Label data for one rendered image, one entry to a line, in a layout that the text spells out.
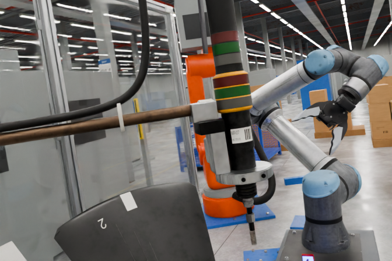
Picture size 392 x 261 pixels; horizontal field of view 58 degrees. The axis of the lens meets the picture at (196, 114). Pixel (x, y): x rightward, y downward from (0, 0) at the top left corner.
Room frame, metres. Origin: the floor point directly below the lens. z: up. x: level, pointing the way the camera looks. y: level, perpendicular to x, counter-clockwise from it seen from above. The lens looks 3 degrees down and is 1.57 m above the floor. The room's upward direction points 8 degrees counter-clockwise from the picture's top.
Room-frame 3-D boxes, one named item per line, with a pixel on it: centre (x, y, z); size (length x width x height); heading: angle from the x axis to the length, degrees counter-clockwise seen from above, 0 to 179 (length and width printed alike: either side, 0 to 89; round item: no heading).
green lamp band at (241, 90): (0.43, -0.05, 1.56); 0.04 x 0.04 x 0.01
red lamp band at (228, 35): (0.43, -0.05, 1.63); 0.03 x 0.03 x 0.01
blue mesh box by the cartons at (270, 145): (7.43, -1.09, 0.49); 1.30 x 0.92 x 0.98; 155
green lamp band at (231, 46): (0.43, -0.05, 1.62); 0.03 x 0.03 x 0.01
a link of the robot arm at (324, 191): (1.15, -0.37, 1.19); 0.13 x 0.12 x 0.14; 133
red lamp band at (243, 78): (0.43, -0.05, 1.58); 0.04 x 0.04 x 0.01
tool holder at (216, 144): (0.42, -0.04, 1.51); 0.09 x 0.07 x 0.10; 100
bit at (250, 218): (0.43, -0.05, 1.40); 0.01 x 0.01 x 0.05
